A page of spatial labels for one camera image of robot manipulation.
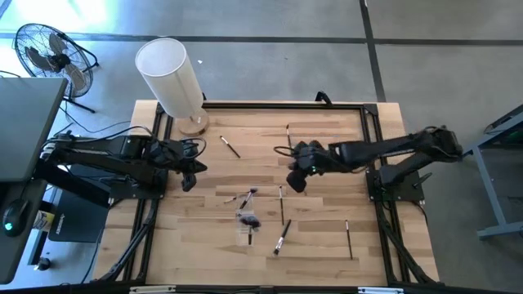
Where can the black aluminium table frame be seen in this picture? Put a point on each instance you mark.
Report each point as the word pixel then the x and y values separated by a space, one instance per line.
pixel 286 105

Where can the white shade table lamp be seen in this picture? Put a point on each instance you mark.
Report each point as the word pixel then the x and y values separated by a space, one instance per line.
pixel 169 77

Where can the black desk surface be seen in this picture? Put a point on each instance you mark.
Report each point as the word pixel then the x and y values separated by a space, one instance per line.
pixel 16 253

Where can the thin black makeup brush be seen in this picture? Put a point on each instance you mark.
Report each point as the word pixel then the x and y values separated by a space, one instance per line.
pixel 230 146
pixel 348 241
pixel 281 206
pixel 288 136

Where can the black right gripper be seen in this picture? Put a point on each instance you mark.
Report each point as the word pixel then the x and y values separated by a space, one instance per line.
pixel 312 161

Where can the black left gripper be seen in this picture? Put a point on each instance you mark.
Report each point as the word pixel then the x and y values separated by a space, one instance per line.
pixel 171 157

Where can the large fluffy black makeup brush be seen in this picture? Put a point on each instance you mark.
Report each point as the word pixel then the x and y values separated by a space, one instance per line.
pixel 250 222

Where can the fluffy-tip black makeup brush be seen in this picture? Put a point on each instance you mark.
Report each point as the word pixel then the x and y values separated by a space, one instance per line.
pixel 247 200

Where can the clear acrylic brush organizer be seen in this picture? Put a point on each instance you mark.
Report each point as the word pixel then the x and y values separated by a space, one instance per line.
pixel 244 234

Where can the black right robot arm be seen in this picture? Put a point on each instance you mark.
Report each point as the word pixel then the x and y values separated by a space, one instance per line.
pixel 392 149

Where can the black round knob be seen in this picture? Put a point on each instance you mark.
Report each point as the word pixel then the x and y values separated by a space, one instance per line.
pixel 43 264

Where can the white metal bracket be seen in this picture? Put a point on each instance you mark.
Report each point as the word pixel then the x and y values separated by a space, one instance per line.
pixel 381 290
pixel 152 289

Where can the black floor fan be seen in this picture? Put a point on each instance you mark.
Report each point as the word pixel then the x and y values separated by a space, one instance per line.
pixel 53 61

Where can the black computer mouse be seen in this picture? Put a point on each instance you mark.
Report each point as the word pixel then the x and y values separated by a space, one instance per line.
pixel 14 216

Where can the grey metal table frame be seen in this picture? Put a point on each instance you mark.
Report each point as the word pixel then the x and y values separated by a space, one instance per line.
pixel 487 185

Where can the medium silver-ferrule makeup brush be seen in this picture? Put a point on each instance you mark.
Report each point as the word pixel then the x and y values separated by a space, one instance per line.
pixel 282 236

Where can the short thin makeup brush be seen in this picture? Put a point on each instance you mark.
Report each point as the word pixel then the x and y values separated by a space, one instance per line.
pixel 230 200

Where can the black case with lettering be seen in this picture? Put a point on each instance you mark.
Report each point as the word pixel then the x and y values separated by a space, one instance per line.
pixel 81 220

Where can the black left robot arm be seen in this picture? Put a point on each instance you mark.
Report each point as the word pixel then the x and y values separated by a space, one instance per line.
pixel 102 155

